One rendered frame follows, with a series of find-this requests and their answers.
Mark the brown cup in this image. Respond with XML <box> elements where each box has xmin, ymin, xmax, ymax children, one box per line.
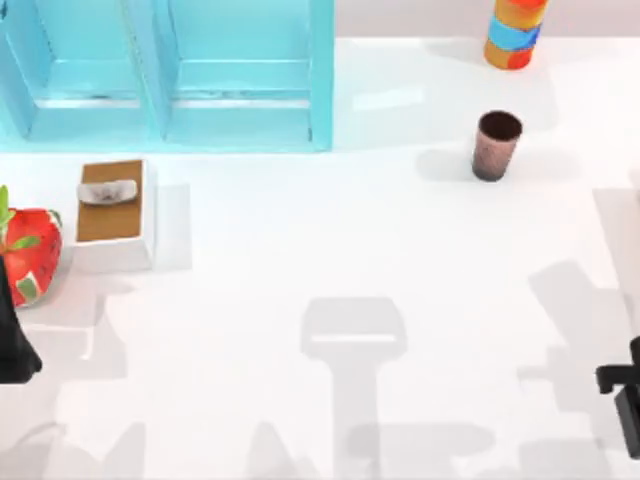
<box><xmin>470</xmin><ymin>110</ymin><xmax>524</xmax><ymax>183</ymax></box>

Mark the orange and blue can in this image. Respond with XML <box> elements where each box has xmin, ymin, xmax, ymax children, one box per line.
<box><xmin>482</xmin><ymin>0</ymin><xmax>551</xmax><ymax>71</ymax></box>

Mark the light blue rack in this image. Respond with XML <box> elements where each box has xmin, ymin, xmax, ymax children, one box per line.
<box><xmin>0</xmin><ymin>0</ymin><xmax>335</xmax><ymax>154</ymax></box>

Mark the white and brown tissue box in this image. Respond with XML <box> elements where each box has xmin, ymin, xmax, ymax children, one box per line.
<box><xmin>72</xmin><ymin>158</ymin><xmax>160</xmax><ymax>274</ymax></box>

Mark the white tissue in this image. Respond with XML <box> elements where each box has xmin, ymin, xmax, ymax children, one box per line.
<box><xmin>76</xmin><ymin>178</ymin><xmax>139</xmax><ymax>207</ymax></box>

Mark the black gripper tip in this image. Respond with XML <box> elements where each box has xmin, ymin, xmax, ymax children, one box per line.
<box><xmin>0</xmin><ymin>253</ymin><xmax>44</xmax><ymax>386</ymax></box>

